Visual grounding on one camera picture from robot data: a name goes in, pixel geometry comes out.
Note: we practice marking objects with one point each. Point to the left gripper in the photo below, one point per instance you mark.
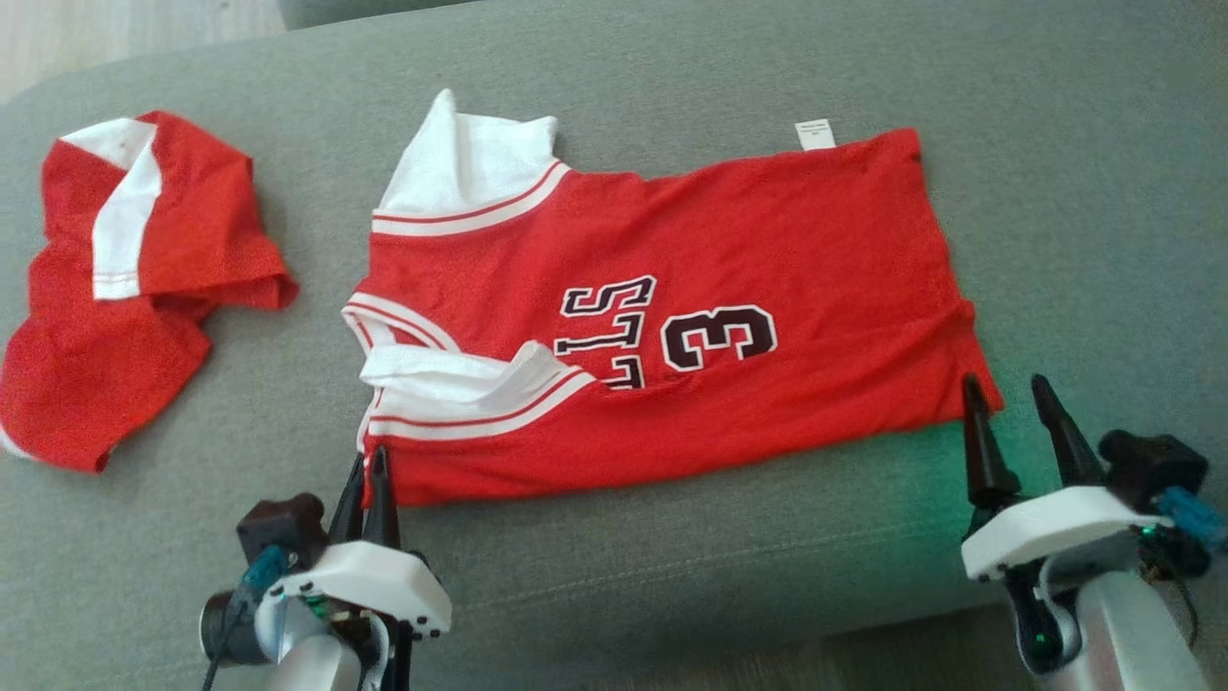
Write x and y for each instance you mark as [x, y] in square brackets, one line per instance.
[374, 581]

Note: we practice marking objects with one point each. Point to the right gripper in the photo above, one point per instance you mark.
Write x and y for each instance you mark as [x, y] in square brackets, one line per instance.
[1055, 528]

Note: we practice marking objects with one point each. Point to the red shorts with white stripe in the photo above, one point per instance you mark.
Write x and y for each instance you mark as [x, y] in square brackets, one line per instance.
[96, 365]

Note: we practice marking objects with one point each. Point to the red basketball jersey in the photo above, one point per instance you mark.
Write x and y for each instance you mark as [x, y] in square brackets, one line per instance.
[767, 240]

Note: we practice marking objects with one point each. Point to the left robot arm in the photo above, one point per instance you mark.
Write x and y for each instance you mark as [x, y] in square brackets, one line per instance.
[307, 657]

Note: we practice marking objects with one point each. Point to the grey ottoman cushion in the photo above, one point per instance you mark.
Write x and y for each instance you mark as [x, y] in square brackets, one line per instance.
[672, 58]

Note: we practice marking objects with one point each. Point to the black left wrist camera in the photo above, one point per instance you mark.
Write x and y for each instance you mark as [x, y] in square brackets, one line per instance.
[283, 523]

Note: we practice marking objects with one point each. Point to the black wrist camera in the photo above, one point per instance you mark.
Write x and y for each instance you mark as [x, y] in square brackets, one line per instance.
[1151, 461]
[283, 523]

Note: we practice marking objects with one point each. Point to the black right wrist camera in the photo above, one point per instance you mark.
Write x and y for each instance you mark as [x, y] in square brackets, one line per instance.
[1151, 461]

